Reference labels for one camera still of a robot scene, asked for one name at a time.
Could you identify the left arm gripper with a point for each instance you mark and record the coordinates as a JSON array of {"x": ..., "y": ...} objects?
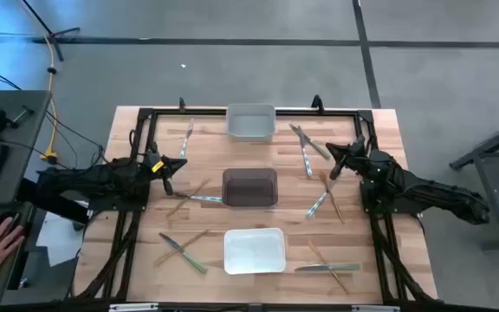
[{"x": 165, "y": 171}]

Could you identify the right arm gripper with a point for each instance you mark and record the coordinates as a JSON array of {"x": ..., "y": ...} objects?
[{"x": 353, "y": 159}]

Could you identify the white plastic bin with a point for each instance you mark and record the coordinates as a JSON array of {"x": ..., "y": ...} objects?
[{"x": 254, "y": 251}]

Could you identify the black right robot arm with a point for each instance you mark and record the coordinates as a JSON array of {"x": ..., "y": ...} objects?
[{"x": 427, "y": 190}]

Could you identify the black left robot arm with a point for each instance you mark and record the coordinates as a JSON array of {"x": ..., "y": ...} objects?
[{"x": 102, "y": 177}]

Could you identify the black table clamp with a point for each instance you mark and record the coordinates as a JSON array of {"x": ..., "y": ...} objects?
[
  {"x": 317, "y": 103},
  {"x": 182, "y": 104}
]

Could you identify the brown translucent plastic bin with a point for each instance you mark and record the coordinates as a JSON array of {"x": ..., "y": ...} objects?
[{"x": 249, "y": 188}]

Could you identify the grey translucent plastic bin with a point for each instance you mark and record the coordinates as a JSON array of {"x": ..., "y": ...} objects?
[{"x": 249, "y": 123}]

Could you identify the white paper sheet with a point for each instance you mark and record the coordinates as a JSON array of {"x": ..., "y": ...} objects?
[{"x": 61, "y": 238}]

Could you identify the grey desk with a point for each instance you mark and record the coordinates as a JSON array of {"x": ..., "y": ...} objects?
[{"x": 20, "y": 147}]

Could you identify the black tripod stand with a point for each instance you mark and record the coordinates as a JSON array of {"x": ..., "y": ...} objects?
[{"x": 57, "y": 50}]

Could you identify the black aluminium table frame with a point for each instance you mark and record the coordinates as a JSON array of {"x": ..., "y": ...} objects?
[{"x": 206, "y": 112}]

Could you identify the white metal bracket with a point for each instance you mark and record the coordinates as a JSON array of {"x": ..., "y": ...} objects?
[
  {"x": 132, "y": 307},
  {"x": 375, "y": 308}
]

